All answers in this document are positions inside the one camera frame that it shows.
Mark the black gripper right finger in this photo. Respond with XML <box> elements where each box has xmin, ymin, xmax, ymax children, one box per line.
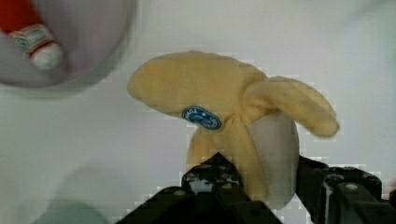
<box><xmin>296</xmin><ymin>157</ymin><xmax>396</xmax><ymax>224</ymax></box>

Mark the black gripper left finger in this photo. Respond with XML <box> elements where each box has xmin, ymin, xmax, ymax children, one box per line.
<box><xmin>116</xmin><ymin>153</ymin><xmax>282</xmax><ymax>224</ymax></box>

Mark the yellow plush peeled banana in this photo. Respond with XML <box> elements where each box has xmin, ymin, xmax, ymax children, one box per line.
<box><xmin>128</xmin><ymin>51</ymin><xmax>339</xmax><ymax>209</ymax></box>

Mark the green perforated colander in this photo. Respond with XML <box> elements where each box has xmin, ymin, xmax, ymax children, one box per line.
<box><xmin>32</xmin><ymin>203</ymin><xmax>108</xmax><ymax>224</ymax></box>

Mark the grey round plate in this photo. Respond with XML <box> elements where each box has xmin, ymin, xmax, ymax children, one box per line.
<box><xmin>0</xmin><ymin>0</ymin><xmax>135</xmax><ymax>89</ymax></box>

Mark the red plush ketchup bottle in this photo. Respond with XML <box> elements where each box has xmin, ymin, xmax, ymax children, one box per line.
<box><xmin>0</xmin><ymin>0</ymin><xmax>64</xmax><ymax>70</ymax></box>

